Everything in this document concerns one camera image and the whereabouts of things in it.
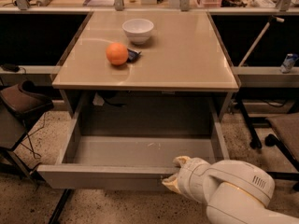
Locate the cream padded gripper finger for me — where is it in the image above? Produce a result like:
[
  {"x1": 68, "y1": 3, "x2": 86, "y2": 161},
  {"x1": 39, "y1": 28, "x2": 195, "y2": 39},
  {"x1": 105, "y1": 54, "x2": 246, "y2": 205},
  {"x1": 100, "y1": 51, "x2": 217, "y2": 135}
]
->
[
  {"x1": 162, "y1": 174, "x2": 180, "y2": 194},
  {"x1": 173, "y1": 156, "x2": 191, "y2": 167}
]

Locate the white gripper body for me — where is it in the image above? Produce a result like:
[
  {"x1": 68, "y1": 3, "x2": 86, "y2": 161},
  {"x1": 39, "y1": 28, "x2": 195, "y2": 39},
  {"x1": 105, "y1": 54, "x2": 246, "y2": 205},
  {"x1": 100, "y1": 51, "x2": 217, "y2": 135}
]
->
[{"x1": 178, "y1": 158, "x2": 219, "y2": 203}]

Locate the grey top drawer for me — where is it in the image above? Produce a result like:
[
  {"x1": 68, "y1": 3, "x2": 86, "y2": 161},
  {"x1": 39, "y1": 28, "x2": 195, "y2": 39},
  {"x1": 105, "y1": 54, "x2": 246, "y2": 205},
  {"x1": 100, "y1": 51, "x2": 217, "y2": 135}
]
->
[{"x1": 38, "y1": 91, "x2": 229, "y2": 191}]

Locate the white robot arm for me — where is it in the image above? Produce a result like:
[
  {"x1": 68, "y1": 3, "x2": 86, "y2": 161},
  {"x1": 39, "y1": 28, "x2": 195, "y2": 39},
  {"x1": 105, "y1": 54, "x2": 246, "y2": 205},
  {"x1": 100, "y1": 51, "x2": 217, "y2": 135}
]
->
[{"x1": 163, "y1": 156, "x2": 299, "y2": 224}]

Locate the grey drawer cabinet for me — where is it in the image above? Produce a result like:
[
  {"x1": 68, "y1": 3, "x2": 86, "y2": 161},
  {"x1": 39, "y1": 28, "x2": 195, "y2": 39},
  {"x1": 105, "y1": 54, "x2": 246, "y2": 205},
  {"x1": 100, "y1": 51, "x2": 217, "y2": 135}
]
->
[{"x1": 53, "y1": 9, "x2": 238, "y2": 116}]

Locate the black office chair right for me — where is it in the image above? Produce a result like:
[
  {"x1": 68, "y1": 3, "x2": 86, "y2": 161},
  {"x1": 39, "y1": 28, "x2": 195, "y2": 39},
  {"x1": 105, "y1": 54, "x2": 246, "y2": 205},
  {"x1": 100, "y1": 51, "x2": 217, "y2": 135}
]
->
[{"x1": 233, "y1": 93, "x2": 299, "y2": 191}]

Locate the dark blue snack packet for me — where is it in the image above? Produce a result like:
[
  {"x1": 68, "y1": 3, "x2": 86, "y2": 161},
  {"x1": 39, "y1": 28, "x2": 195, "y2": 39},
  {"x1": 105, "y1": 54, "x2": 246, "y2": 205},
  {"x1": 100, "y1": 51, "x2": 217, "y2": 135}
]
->
[{"x1": 127, "y1": 49, "x2": 141, "y2": 63}]

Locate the orange fruit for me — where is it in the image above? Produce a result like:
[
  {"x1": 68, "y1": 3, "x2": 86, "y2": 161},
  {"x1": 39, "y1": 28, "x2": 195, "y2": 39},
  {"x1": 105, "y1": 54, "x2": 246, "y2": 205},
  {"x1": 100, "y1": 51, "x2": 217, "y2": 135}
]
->
[{"x1": 106, "y1": 43, "x2": 128, "y2": 65}]

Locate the white bowl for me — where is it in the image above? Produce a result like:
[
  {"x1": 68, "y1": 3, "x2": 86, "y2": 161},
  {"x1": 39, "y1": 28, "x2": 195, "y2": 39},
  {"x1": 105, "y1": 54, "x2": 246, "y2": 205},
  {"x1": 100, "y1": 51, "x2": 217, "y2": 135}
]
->
[{"x1": 122, "y1": 19, "x2": 154, "y2": 45}]

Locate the blue white can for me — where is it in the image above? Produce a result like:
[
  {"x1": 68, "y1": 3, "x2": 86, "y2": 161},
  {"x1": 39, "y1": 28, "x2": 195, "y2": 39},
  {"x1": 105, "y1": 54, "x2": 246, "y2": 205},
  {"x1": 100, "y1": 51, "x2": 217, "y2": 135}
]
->
[{"x1": 280, "y1": 53, "x2": 299, "y2": 74}]

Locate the brown office chair left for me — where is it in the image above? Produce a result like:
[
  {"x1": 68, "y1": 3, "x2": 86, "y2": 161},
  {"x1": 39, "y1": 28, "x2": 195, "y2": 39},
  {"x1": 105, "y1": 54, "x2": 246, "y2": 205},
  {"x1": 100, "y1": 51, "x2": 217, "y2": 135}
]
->
[{"x1": 0, "y1": 80, "x2": 54, "y2": 186}]

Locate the white stick with black tip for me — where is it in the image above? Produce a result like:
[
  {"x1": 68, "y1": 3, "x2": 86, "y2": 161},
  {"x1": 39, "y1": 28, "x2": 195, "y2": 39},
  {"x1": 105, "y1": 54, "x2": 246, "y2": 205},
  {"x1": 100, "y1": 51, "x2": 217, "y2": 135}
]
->
[{"x1": 238, "y1": 16, "x2": 285, "y2": 67}]

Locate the black device on shelf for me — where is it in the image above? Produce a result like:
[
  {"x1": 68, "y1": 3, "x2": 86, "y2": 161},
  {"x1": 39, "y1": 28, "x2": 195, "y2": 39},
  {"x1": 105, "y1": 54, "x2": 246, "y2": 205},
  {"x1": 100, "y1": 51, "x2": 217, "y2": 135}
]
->
[{"x1": 0, "y1": 63, "x2": 20, "y2": 73}]

